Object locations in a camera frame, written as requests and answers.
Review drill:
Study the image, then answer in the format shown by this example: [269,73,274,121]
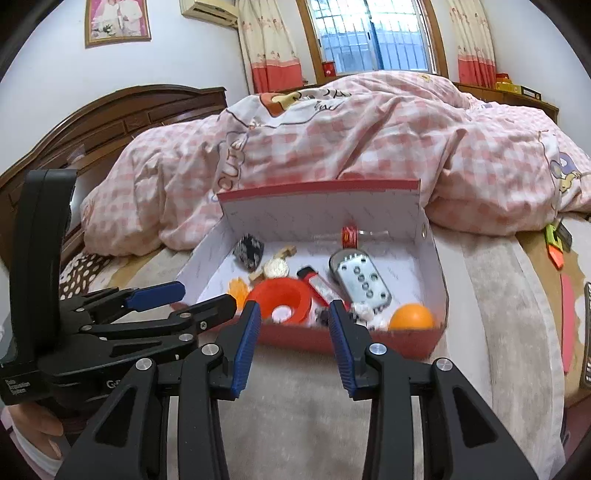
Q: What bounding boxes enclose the clear plastic bottle red label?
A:
[312,225,390,248]

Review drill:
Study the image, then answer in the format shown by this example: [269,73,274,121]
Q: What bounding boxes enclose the red cardboard box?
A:
[177,180,449,360]

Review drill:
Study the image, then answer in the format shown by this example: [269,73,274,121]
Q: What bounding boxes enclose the yellow box on sill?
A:
[495,73,542,101]

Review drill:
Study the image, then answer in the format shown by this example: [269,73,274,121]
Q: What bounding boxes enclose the orange spiky toy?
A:
[228,278,250,311]

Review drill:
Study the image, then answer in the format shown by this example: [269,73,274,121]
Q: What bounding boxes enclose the right floral curtain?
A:
[448,0,497,89]

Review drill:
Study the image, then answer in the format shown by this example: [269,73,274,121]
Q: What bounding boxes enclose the red box on windowsill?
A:
[322,61,337,78]

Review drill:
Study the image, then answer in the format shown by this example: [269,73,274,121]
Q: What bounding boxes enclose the floral curtain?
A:
[235,0,304,94]
[448,0,497,89]

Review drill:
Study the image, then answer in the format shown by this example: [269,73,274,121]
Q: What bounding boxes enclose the pink sleeve forearm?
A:
[1,407,62,479]

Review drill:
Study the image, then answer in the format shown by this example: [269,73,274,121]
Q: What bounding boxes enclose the person's left hand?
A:
[7,402,64,460]

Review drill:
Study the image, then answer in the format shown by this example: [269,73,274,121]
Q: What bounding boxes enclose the black patterned pyramid puzzle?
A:
[232,234,264,272]

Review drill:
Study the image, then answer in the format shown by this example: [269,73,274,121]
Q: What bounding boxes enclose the white air conditioner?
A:
[179,0,238,29]

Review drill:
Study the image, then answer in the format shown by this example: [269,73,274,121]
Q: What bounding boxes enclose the pink checkered duvet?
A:
[81,72,590,256]

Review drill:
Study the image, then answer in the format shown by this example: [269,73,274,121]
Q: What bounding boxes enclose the red lighter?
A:
[297,266,341,307]

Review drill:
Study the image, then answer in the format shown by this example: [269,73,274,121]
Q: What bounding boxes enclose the left floral curtain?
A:
[235,0,304,94]

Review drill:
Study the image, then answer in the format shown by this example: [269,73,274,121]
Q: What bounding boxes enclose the orange ball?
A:
[389,303,436,331]

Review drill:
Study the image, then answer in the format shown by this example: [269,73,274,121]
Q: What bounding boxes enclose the white black robot toy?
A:
[315,302,388,331]

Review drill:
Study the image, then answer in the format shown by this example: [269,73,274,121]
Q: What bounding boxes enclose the wooden puzzle block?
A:
[249,246,297,283]

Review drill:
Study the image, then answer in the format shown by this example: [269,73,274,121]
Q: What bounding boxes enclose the red plastic funnel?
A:
[246,277,311,325]

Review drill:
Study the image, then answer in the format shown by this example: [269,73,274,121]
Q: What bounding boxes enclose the barred window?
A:
[294,1,450,84]

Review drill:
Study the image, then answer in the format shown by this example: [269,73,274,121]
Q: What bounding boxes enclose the framed wedding photo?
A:
[84,0,151,48]

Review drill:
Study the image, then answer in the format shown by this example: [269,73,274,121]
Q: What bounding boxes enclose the wooden headboard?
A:
[1,84,228,266]

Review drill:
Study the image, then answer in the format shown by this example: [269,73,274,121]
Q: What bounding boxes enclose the grey perforated plate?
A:
[329,248,392,313]

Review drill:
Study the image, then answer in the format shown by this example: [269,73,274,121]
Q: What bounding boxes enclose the green orange toy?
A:
[544,220,573,271]

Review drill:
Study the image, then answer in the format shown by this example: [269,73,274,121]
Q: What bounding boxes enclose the beige fleece blanket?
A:
[87,221,567,480]

